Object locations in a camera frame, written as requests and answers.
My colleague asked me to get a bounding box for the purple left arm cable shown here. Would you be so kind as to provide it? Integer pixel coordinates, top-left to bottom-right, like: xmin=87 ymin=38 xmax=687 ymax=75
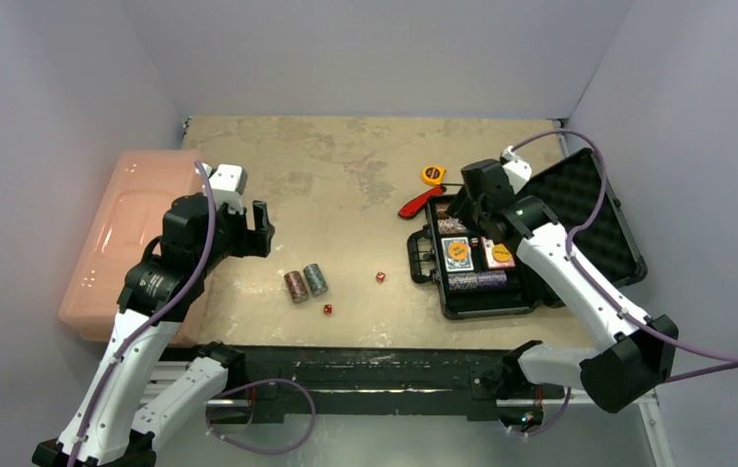
xmin=65 ymin=161 xmax=317 ymax=467

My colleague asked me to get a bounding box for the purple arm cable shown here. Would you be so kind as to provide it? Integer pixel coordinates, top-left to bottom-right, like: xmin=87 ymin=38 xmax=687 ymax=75
xmin=510 ymin=129 xmax=738 ymax=440
xmin=65 ymin=161 xmax=317 ymax=467

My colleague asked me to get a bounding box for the grey blue poker chip stack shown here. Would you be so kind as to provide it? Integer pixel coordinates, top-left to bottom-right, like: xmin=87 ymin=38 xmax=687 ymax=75
xmin=302 ymin=263 xmax=329 ymax=297

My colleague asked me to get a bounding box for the red playing card deck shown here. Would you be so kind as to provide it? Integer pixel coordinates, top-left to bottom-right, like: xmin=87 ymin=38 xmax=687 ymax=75
xmin=480 ymin=237 xmax=516 ymax=270

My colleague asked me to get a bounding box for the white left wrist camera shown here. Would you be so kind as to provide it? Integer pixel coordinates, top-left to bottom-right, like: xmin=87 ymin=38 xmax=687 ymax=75
xmin=201 ymin=162 xmax=248 ymax=214

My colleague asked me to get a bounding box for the pink blue chip stack left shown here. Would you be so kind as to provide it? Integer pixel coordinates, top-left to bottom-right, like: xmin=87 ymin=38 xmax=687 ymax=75
xmin=438 ymin=218 xmax=469 ymax=235

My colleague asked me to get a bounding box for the yellow tape measure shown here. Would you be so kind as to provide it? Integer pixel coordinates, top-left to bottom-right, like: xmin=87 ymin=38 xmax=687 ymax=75
xmin=421 ymin=164 xmax=463 ymax=188

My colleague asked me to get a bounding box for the orange big blind button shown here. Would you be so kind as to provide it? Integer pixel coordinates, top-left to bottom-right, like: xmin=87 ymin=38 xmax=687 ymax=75
xmin=491 ymin=243 xmax=513 ymax=264

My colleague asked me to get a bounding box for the blue playing card deck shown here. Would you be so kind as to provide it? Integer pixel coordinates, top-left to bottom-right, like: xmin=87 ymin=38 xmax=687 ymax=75
xmin=440 ymin=236 xmax=474 ymax=272

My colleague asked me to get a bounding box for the orange black chip stack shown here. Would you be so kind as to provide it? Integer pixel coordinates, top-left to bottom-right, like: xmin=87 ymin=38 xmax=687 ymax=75
xmin=435 ymin=203 xmax=452 ymax=220

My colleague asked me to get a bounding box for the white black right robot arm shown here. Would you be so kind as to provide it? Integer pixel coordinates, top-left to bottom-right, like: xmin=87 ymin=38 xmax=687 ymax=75
xmin=448 ymin=159 xmax=679 ymax=413

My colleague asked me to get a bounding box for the orange small blind button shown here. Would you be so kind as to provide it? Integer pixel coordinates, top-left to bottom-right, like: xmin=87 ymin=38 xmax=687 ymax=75
xmin=443 ymin=237 xmax=470 ymax=262

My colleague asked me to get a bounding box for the red black utility knife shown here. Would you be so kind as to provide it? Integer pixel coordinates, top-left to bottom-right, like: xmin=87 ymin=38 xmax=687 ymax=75
xmin=398 ymin=185 xmax=446 ymax=220

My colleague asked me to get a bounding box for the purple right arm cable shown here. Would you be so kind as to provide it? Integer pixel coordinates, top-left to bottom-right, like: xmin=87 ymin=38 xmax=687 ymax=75
xmin=510 ymin=129 xmax=738 ymax=440

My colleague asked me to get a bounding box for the black poker set case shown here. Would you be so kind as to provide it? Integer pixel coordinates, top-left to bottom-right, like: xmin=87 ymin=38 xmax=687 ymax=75
xmin=407 ymin=148 xmax=648 ymax=328

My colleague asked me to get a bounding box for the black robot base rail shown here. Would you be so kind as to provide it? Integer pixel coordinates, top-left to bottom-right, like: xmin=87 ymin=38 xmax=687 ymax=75
xmin=206 ymin=345 xmax=565 ymax=429

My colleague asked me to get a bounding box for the pink translucent plastic storage box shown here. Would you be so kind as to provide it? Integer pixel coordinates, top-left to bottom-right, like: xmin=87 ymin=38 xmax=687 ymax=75
xmin=58 ymin=150 xmax=205 ymax=342

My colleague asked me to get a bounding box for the orange purple chip stack front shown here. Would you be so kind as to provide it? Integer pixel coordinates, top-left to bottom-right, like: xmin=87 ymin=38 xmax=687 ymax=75
xmin=447 ymin=272 xmax=478 ymax=292

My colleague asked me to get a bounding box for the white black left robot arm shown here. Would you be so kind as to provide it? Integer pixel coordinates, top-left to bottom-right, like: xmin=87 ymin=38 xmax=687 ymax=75
xmin=31 ymin=194 xmax=274 ymax=466

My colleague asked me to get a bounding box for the red brown poker chip stack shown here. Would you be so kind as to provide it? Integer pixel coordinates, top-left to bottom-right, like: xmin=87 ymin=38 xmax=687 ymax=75
xmin=284 ymin=270 xmax=309 ymax=304

